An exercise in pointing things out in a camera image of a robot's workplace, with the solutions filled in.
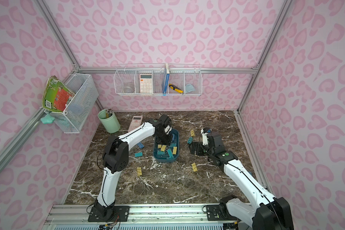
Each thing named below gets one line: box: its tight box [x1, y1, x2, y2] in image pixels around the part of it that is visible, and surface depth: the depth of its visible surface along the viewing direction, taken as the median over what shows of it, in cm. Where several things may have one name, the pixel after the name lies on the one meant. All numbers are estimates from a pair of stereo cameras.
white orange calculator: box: [139, 73, 153, 94], surface depth 96 cm
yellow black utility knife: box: [168, 83, 184, 94], surface depth 99 cm
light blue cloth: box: [185, 83, 196, 93], surface depth 102 cm
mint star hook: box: [40, 113, 55, 125], surface depth 64 cm
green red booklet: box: [41, 75, 76, 113], surface depth 73 cm
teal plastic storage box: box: [153, 127, 180, 163], surface depth 96 cm
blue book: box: [162, 63, 171, 95], surface depth 90 cm
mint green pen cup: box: [97, 108, 121, 134], surface depth 103 cm
